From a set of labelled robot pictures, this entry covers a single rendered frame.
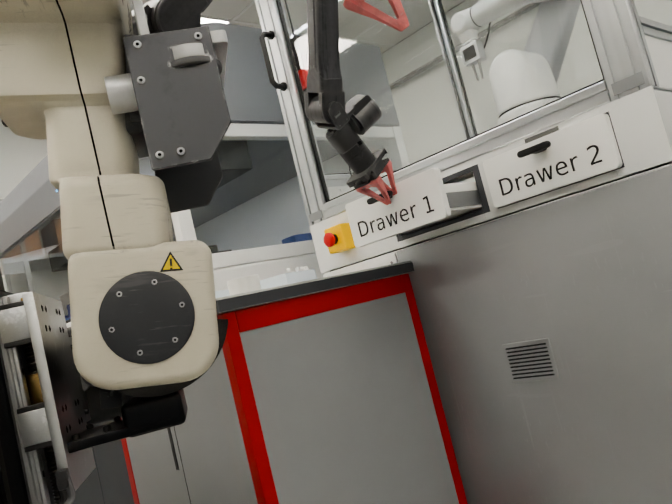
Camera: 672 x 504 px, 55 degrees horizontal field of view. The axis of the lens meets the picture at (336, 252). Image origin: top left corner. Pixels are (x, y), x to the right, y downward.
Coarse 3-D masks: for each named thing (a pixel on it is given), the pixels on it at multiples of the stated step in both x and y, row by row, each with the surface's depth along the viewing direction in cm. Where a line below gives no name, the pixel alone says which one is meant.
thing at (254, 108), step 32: (256, 32) 243; (256, 64) 239; (256, 96) 236; (256, 128) 233; (32, 192) 288; (0, 224) 324; (32, 224) 291; (192, 224) 206; (0, 256) 332; (224, 256) 212; (256, 256) 220; (288, 256) 229; (224, 288) 209; (96, 448) 287; (96, 480) 291; (128, 480) 266
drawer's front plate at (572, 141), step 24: (600, 120) 126; (528, 144) 138; (552, 144) 134; (576, 144) 130; (600, 144) 127; (504, 168) 142; (528, 168) 138; (552, 168) 134; (576, 168) 131; (600, 168) 127; (504, 192) 143; (528, 192) 139
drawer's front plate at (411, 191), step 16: (416, 176) 142; (432, 176) 139; (400, 192) 146; (416, 192) 143; (432, 192) 140; (352, 208) 158; (368, 208) 154; (384, 208) 150; (400, 208) 147; (416, 208) 143; (432, 208) 140; (448, 208) 139; (352, 224) 158; (368, 224) 154; (400, 224) 147; (416, 224) 144; (368, 240) 155
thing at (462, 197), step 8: (448, 184) 144; (456, 184) 146; (464, 184) 148; (472, 184) 150; (448, 192) 143; (456, 192) 145; (464, 192) 147; (472, 192) 149; (448, 200) 142; (456, 200) 144; (464, 200) 146; (472, 200) 148; (480, 200) 150; (456, 208) 144; (464, 208) 146; (472, 208) 148; (480, 208) 153; (456, 216) 158; (432, 224) 163; (408, 232) 168
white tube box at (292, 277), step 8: (296, 272) 159; (304, 272) 162; (312, 272) 165; (264, 280) 159; (272, 280) 158; (280, 280) 156; (288, 280) 156; (296, 280) 158; (304, 280) 161; (264, 288) 159
